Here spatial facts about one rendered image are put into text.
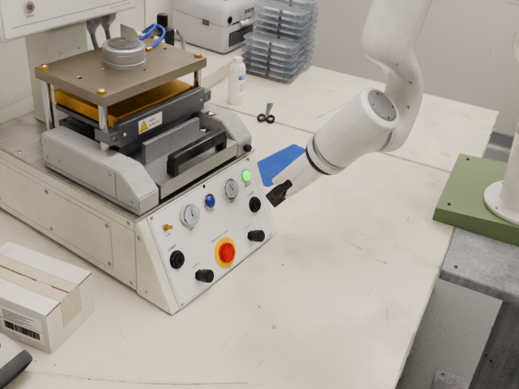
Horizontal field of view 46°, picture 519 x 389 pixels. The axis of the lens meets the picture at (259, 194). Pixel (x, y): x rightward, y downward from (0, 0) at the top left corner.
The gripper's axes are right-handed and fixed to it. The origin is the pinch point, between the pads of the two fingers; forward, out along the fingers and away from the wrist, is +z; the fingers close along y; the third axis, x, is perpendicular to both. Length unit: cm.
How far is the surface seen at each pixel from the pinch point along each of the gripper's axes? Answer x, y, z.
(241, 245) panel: 3.5, 7.1, 9.8
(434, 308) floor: 63, -95, 62
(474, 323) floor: 75, -97, 54
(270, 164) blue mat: -9.3, -28.4, 22.2
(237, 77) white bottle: -38, -50, 31
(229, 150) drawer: -12.6, 3.6, -0.7
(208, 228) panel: -2.8, 14.1, 6.1
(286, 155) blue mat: -9.2, -35.5, 22.0
